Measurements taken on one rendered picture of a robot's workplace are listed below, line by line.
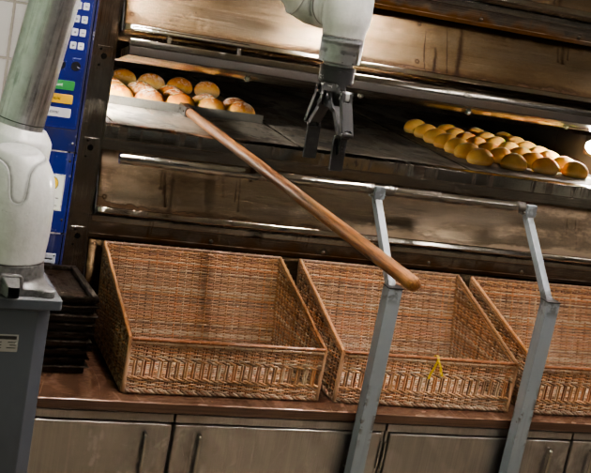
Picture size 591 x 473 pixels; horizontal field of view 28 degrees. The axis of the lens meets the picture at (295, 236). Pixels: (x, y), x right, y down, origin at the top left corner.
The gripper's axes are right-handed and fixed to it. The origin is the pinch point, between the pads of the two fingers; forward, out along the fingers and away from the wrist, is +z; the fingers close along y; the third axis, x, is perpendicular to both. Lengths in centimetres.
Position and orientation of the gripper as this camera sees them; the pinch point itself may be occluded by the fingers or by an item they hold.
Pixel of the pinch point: (322, 159)
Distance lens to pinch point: 253.3
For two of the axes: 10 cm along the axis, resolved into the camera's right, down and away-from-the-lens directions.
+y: 3.9, 2.6, -8.8
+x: 9.1, 0.6, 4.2
